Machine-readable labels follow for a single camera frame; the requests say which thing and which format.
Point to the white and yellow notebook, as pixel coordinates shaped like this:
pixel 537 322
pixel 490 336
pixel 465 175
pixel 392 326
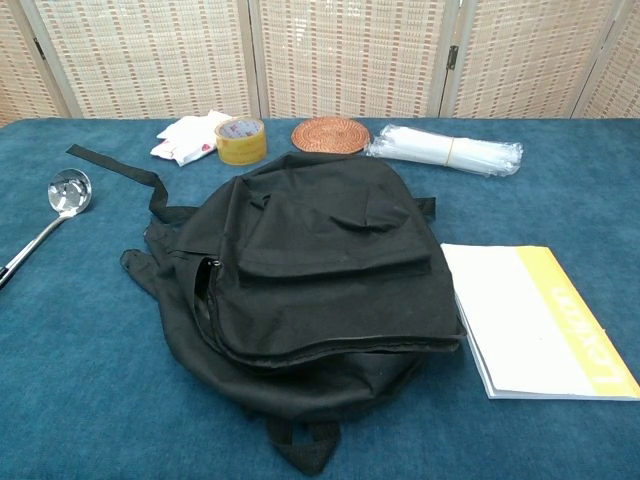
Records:
pixel 510 310

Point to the round woven rattan coaster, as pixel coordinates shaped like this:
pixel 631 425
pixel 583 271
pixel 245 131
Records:
pixel 330 134

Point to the woven folding screen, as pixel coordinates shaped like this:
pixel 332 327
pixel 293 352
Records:
pixel 150 50

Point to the stainless steel ladle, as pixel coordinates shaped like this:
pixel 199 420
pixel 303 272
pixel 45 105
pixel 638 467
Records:
pixel 67 192

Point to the bundle of wrapped white straws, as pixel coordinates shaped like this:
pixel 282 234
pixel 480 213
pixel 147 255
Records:
pixel 440 147

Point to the clear packing tape roll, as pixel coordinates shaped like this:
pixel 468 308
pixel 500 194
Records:
pixel 240 150

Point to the black fabric backpack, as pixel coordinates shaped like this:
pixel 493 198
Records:
pixel 325 250

